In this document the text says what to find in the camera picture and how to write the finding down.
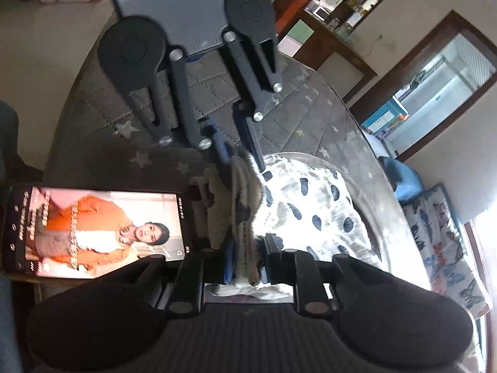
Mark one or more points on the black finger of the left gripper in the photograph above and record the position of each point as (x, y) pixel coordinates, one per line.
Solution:
(253, 66)
(199, 133)

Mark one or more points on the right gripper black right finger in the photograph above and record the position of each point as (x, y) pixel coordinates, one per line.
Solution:
(298, 269)

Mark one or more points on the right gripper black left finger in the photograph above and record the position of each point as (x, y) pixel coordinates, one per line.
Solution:
(199, 269)

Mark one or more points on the white navy polka dot pants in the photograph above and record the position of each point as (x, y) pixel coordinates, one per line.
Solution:
(300, 203)

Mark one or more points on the dark wooden side table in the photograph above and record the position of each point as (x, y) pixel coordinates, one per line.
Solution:
(310, 42)

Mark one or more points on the grey quilted star table cover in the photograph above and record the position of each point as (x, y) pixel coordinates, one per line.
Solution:
(122, 155)

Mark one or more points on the dark wooden shelf cabinet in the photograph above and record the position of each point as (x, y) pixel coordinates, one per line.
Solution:
(337, 0)

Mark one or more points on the blue white small cabinet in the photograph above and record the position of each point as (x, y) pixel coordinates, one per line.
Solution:
(385, 119)

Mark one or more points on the blue pillow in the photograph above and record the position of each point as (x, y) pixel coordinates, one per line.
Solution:
(405, 181)

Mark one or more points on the butterfly print cushion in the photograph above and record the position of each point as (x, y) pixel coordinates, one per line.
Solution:
(438, 236)

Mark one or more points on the smartphone with lit screen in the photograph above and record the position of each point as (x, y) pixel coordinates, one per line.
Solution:
(56, 233)

